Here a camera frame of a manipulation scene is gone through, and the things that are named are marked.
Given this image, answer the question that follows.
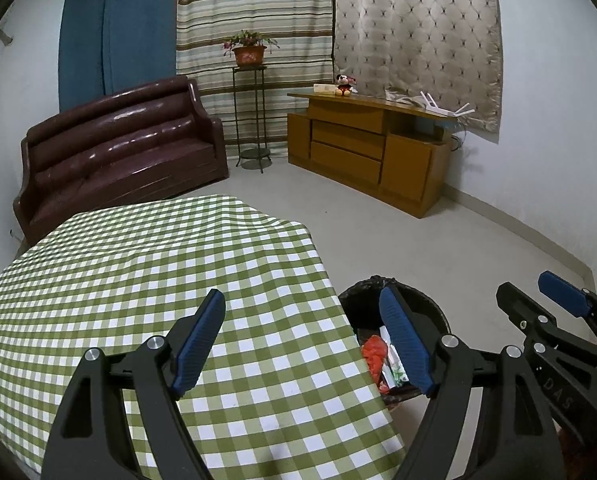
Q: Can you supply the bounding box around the potted plant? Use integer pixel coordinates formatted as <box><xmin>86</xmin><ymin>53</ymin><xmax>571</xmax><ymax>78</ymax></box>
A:
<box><xmin>222</xmin><ymin>30</ymin><xmax>279</xmax><ymax>67</ymax></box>

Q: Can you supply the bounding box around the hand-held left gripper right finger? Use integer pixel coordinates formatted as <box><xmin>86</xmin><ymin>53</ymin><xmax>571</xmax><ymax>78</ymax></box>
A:
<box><xmin>378</xmin><ymin>285</ymin><xmax>564</xmax><ymax>480</ymax></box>

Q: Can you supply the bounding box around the white router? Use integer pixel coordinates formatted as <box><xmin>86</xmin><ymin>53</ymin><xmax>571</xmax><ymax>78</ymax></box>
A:
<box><xmin>419</xmin><ymin>91</ymin><xmax>474</xmax><ymax>118</ymax></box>

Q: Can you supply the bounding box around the red plastic bag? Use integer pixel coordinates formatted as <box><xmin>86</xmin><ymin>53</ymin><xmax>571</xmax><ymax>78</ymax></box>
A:
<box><xmin>361</xmin><ymin>336</ymin><xmax>389</xmax><ymax>386</ymax></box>

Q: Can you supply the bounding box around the brown leather sofa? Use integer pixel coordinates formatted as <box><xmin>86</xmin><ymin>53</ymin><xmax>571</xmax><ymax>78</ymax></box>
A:
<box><xmin>12</xmin><ymin>76</ymin><xmax>229</xmax><ymax>246</ymax></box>

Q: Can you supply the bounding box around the black trash bin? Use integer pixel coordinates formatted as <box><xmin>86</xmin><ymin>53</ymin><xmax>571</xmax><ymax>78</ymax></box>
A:
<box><xmin>338</xmin><ymin>275</ymin><xmax>451</xmax><ymax>406</ymax></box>

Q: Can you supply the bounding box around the green checked tablecloth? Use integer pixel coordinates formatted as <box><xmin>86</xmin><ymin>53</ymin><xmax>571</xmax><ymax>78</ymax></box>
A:
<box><xmin>0</xmin><ymin>195</ymin><xmax>409</xmax><ymax>480</ymax></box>

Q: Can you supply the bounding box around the white green paper pack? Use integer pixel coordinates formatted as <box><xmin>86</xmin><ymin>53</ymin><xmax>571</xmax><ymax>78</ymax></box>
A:
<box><xmin>379</xmin><ymin>347</ymin><xmax>412</xmax><ymax>392</ymax></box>

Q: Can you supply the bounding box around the blue curtain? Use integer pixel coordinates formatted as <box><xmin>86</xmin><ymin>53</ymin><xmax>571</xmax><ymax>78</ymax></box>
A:
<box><xmin>58</xmin><ymin>0</ymin><xmax>182</xmax><ymax>113</ymax></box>

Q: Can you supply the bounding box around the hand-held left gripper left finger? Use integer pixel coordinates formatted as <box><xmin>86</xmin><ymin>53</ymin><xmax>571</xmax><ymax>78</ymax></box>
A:
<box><xmin>41</xmin><ymin>287</ymin><xmax>226</xmax><ymax>480</ymax></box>

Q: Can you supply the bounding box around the metal plant stand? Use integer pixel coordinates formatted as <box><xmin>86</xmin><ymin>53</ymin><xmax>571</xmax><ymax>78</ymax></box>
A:
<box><xmin>232</xmin><ymin>65</ymin><xmax>274</xmax><ymax>174</ymax></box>

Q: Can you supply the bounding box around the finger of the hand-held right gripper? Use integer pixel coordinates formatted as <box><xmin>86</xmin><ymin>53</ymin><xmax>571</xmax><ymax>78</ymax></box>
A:
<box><xmin>497</xmin><ymin>282</ymin><xmax>554</xmax><ymax>333</ymax></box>
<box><xmin>538</xmin><ymin>270</ymin><xmax>591</xmax><ymax>318</ymax></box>

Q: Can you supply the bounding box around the wooden cabinet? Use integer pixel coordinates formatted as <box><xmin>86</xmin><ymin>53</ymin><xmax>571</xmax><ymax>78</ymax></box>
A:
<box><xmin>287</xmin><ymin>91</ymin><xmax>454</xmax><ymax>219</ymax></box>

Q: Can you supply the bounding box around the clear plastic wrapper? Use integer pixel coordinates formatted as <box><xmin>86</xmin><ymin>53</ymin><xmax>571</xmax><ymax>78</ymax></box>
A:
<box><xmin>385</xmin><ymin>90</ymin><xmax>421</xmax><ymax>107</ymax></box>

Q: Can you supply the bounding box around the striped curtain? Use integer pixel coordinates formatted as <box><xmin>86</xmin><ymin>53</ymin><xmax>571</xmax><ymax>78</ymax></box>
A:
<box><xmin>175</xmin><ymin>0</ymin><xmax>335</xmax><ymax>153</ymax></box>

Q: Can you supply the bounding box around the beige patterned curtain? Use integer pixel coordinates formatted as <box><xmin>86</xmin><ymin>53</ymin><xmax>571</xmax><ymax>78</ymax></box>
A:
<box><xmin>331</xmin><ymin>0</ymin><xmax>504</xmax><ymax>133</ymax></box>

